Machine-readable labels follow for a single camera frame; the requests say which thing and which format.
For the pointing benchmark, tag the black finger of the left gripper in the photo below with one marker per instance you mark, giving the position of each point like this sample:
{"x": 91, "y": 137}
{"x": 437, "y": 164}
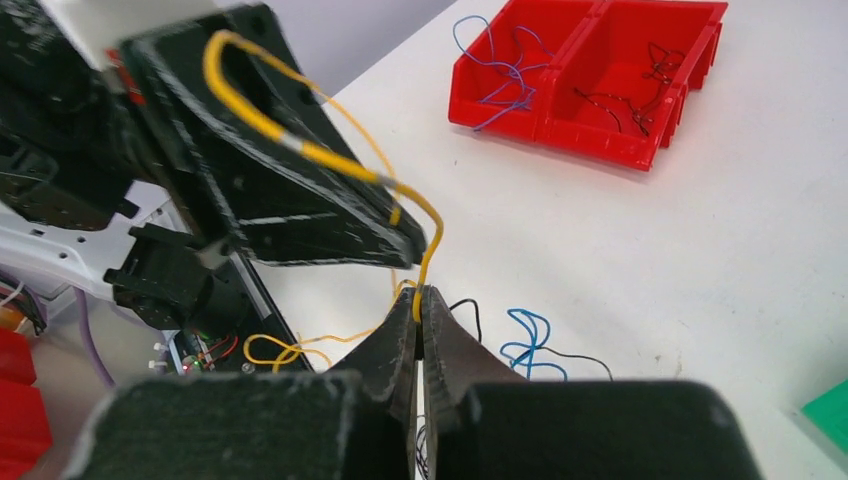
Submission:
{"x": 229, "y": 181}

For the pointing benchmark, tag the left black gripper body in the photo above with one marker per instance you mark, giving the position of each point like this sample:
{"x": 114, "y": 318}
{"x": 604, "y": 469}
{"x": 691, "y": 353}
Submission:
{"x": 76, "y": 201}

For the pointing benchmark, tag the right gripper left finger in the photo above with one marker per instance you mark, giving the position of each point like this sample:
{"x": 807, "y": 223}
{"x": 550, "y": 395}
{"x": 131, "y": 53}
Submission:
{"x": 350, "y": 422}

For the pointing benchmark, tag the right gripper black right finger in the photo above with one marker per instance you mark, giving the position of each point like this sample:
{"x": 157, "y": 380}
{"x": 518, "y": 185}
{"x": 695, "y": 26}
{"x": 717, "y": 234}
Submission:
{"x": 488, "y": 422}

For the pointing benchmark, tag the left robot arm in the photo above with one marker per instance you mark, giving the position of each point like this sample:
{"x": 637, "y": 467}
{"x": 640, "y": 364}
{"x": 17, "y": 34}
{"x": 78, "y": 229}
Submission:
{"x": 123, "y": 175}

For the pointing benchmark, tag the red bins under table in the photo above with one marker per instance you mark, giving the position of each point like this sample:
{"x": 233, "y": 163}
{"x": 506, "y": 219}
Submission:
{"x": 25, "y": 430}

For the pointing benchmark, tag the green bin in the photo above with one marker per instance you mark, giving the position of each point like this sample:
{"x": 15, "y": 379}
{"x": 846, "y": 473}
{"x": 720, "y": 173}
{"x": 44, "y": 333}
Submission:
{"x": 828, "y": 414}

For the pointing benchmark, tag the red double bin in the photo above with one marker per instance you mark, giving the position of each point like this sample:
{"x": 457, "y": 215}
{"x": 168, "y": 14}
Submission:
{"x": 602, "y": 79}

